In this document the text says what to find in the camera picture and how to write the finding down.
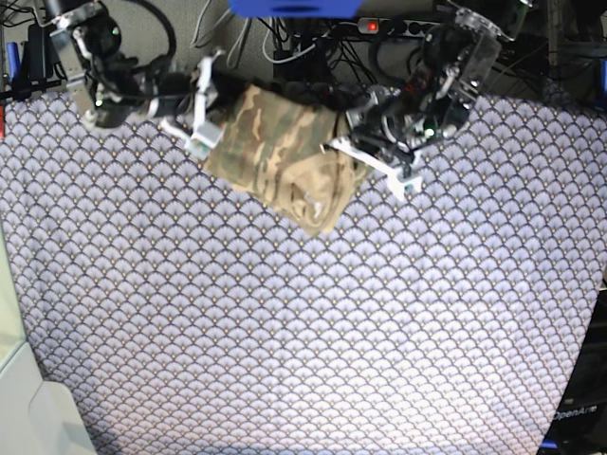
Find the white plastic bin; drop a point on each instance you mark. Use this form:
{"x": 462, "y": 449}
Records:
{"x": 37, "y": 416}

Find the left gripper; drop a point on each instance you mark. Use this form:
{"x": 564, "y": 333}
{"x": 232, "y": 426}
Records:
{"x": 395, "y": 125}

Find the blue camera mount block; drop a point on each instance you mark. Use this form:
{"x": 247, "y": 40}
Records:
{"x": 295, "y": 8}

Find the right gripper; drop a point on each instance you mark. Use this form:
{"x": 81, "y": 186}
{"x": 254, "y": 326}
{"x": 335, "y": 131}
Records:
{"x": 173, "y": 94}

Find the fan-patterned purple tablecloth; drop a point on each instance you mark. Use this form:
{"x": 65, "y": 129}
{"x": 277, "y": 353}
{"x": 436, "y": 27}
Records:
{"x": 188, "y": 318}

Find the blue clamp handle left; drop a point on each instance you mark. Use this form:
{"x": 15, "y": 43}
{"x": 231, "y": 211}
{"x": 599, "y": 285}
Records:
{"x": 14, "y": 61}

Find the blue clamp handle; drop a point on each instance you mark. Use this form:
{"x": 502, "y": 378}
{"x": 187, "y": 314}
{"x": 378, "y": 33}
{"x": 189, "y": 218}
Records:
{"x": 601, "y": 88}
{"x": 14, "y": 61}

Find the black power adapter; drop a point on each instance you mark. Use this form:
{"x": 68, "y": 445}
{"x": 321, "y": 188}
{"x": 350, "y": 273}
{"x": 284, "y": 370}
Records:
{"x": 39, "y": 47}

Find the black OpenArm box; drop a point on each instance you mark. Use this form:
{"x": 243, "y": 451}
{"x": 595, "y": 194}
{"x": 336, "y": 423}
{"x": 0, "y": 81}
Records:
{"x": 579, "y": 424}

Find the blue clamp handle right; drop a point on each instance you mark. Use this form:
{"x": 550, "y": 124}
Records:
{"x": 601, "y": 88}

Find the camouflage T-shirt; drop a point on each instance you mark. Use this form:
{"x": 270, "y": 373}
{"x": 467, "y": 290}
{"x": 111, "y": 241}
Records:
{"x": 276, "y": 150}

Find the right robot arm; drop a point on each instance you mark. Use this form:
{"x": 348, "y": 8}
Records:
{"x": 108, "y": 87}

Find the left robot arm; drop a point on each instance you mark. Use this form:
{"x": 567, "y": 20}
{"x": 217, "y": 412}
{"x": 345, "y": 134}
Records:
{"x": 465, "y": 47}

